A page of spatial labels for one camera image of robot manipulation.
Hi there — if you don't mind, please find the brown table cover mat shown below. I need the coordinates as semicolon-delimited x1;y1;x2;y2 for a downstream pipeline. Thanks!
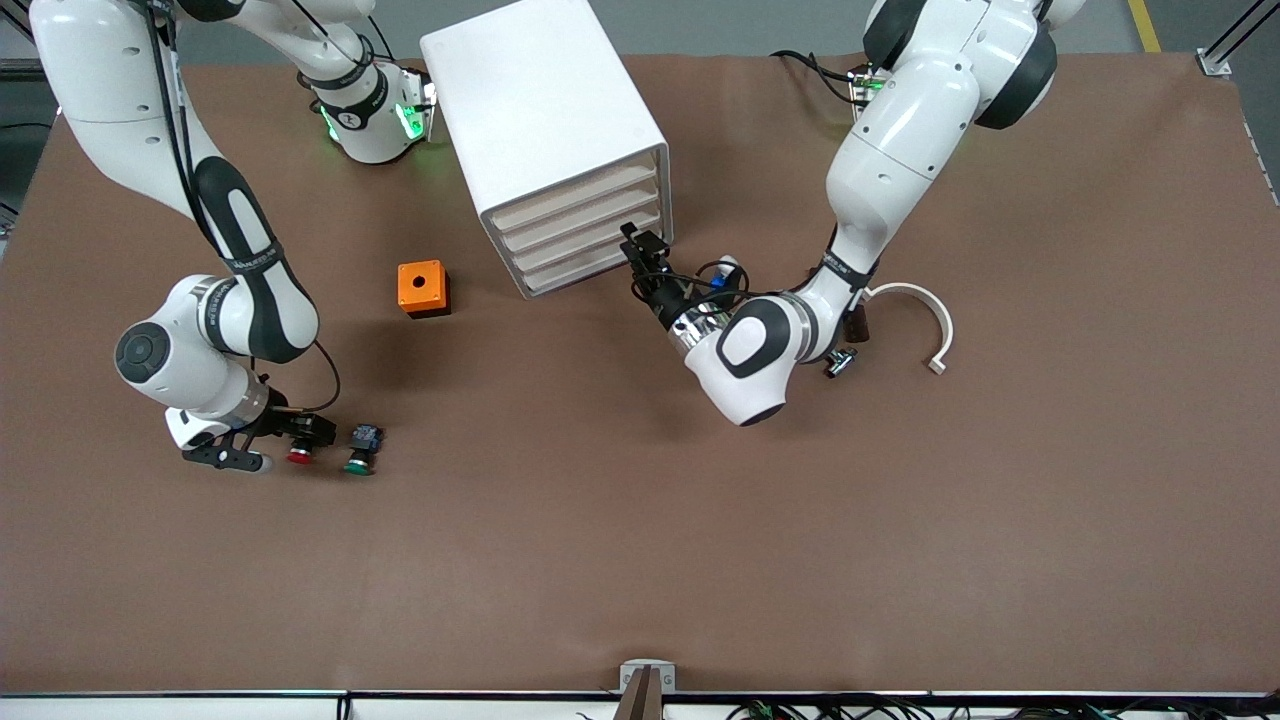
0;50;1280;696

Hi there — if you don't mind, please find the black base power cable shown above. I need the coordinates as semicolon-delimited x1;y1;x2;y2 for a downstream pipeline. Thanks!
770;48;863;106

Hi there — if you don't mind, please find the orange push button enclosure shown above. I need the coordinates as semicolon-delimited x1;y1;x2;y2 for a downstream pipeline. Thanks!
397;260;452;319

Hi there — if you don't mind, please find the brown vertical post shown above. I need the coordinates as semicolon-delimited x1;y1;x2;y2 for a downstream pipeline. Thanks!
612;667;665;720

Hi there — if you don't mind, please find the white drawer cabinet housing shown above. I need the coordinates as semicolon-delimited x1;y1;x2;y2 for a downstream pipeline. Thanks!
420;0;674;301

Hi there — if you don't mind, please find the white plastic drawer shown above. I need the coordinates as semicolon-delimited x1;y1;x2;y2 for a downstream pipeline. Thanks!
488;150;662;236
503;200;668;278
511;224;671;298
495;176;665;257

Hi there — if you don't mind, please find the green mushroom push button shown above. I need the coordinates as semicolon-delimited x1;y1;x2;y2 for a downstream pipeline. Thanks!
344;423;386;476

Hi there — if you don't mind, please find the grey mounting bracket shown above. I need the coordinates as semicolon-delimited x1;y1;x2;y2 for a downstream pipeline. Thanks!
619;659;677;694

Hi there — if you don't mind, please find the aluminium frame profile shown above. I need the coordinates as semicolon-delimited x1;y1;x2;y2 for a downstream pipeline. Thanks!
1197;0;1280;79

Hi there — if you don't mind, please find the white curved plastic bracket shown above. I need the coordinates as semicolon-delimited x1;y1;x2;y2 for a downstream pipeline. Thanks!
865;282;955;376

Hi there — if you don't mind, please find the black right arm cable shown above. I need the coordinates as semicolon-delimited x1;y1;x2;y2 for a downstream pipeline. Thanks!
148;0;343;413

